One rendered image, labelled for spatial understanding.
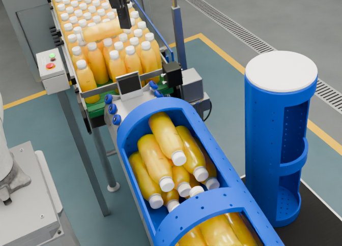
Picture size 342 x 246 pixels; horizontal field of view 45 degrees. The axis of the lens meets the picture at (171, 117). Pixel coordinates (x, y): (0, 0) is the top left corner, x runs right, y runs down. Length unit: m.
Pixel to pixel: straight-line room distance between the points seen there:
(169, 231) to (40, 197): 0.48
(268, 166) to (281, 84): 0.43
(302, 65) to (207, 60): 2.00
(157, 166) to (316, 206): 1.33
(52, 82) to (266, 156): 0.97
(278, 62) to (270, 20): 2.50
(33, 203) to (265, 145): 0.97
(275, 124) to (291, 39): 2.28
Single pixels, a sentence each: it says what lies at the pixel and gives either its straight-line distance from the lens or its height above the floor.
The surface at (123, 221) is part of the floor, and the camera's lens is 2.53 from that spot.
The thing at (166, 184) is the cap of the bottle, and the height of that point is 1.13.
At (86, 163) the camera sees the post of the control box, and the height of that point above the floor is 0.46.
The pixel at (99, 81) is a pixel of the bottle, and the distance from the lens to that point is 1.97.
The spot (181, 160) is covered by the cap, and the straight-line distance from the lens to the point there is 1.17.
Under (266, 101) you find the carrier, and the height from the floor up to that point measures 0.97.
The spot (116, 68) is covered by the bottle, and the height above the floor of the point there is 1.04.
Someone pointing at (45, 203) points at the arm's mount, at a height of 1.07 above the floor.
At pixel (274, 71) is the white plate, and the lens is 1.69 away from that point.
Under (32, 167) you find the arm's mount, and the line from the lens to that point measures 1.42.
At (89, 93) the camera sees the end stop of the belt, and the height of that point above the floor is 0.97.
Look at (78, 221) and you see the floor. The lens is 2.61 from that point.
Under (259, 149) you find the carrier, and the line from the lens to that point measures 1.83.
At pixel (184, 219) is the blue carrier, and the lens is 0.97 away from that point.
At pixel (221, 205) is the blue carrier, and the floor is 1.23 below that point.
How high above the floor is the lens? 2.01
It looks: 41 degrees down
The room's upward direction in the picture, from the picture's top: 9 degrees counter-clockwise
